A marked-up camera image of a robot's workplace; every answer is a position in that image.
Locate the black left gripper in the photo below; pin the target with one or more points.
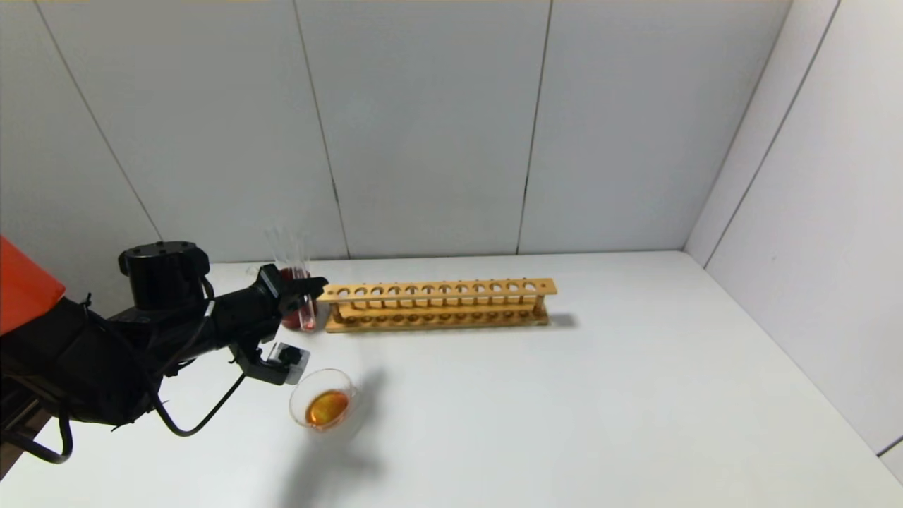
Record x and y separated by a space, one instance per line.
272 287

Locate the test tube with red pigment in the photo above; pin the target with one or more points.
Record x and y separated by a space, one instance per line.
307 314

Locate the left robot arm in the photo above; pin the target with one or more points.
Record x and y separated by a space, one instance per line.
77 353

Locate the wooden test tube rack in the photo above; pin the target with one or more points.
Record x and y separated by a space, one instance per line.
437 289

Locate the dark red cup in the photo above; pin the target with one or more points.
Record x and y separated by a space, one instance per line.
291 321

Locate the clear glass beaker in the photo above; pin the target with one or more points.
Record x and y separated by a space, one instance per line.
328 408

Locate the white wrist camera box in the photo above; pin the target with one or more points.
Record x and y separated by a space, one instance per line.
282 363

